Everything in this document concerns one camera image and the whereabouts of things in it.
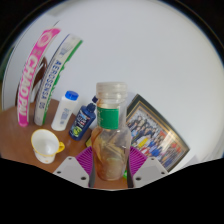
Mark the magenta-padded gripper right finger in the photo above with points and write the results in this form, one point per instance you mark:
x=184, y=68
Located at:
x=150, y=168

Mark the dark blue pump bottle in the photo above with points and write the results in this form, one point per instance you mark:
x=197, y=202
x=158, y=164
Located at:
x=81, y=121

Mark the white yellow-rimmed mug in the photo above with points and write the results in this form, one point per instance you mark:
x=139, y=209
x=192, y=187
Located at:
x=45, y=145

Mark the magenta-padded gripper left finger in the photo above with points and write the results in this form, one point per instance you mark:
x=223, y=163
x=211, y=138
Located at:
x=70, y=168

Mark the tall white green tube box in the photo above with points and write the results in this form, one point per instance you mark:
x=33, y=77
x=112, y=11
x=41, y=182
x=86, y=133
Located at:
x=53, y=80

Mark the dark bottle with yellow label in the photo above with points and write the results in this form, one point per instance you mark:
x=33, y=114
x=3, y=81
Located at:
x=88, y=141

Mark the tall pink tube box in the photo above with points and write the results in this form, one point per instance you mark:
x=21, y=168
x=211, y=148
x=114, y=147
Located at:
x=31, y=76

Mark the white bottle with blue cap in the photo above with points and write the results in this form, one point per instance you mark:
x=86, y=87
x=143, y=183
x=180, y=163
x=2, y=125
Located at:
x=64, y=113

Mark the clear green-labelled drink bottle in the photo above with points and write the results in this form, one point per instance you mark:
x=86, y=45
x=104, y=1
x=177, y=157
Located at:
x=111, y=143

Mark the framed group photo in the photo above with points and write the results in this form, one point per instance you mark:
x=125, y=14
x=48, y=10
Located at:
x=156, y=136

